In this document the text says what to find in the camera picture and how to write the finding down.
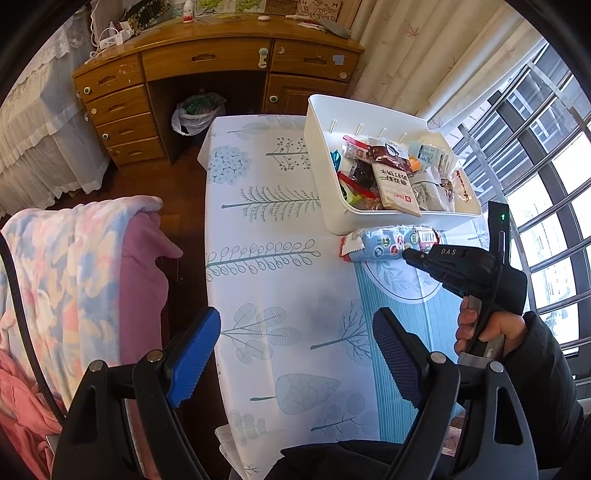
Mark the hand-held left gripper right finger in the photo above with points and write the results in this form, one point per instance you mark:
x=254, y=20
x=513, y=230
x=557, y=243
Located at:
x=397, y=360

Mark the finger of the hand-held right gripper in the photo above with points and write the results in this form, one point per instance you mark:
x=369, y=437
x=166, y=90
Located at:
x=457, y=259
x=466, y=285

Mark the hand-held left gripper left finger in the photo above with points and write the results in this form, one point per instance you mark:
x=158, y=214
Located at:
x=194, y=355

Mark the clear packet brown cookies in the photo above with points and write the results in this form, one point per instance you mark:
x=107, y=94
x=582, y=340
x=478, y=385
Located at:
x=455, y=194

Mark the white packet black print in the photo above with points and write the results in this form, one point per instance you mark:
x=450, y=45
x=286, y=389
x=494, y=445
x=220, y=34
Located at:
x=429, y=189

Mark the light blue biscuit pack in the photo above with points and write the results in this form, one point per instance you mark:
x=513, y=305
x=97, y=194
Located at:
x=378, y=242

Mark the beige packet red mark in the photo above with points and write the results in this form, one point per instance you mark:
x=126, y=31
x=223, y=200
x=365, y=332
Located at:
x=397, y=189

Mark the white and orange packet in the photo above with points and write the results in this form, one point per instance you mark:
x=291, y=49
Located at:
x=414, y=165

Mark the dark brown clear packet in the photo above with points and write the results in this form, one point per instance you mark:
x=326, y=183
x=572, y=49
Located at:
x=364, y=175

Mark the red-brown shiny packet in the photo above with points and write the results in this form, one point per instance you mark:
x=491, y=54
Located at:
x=388, y=154

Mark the white plastic bin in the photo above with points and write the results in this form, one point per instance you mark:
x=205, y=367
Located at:
x=323, y=184

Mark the blue shiny packet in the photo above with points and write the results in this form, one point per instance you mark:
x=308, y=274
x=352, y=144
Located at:
x=337, y=160

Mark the person's right hand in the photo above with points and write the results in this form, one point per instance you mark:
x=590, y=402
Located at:
x=508, y=327

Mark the metal window grille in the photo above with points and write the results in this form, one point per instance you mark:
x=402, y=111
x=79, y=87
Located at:
x=545, y=184

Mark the person's black jacket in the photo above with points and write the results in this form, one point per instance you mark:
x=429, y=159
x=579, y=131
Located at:
x=337, y=461

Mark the pastel patterned blanket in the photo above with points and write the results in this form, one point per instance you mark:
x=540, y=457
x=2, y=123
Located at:
x=60, y=277

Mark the coral pink cloth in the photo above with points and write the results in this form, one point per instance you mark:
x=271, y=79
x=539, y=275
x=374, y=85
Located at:
x=23, y=415

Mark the white curtain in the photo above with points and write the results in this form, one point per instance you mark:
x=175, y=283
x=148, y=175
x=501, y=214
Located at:
x=438, y=55

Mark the bin with plastic bag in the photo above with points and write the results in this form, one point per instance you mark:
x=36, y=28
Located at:
x=198, y=113

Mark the grey pouch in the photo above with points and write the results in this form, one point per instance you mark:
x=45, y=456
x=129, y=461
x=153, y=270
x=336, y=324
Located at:
x=338, y=30

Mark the white lace cloth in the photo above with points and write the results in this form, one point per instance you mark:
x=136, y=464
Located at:
x=41, y=120

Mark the printed fabric bag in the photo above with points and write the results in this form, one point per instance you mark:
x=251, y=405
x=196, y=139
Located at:
x=321, y=9

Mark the wooden desk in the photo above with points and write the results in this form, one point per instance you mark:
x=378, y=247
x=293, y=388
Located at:
x=207, y=60

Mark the white power strip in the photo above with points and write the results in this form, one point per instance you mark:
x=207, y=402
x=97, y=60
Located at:
x=113, y=39

